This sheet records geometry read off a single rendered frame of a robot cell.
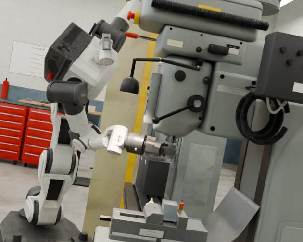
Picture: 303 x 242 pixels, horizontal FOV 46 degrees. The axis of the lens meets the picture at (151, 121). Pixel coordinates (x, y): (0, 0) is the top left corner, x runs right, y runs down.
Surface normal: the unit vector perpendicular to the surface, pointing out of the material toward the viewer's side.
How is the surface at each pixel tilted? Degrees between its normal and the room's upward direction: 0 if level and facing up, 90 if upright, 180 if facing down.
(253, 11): 90
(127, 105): 90
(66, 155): 81
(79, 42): 59
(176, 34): 90
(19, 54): 90
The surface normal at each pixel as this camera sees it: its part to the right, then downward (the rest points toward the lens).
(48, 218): 0.40, 0.36
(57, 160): 0.47, -0.03
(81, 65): 0.48, -0.40
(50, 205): 0.37, -0.81
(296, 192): 0.11, 0.04
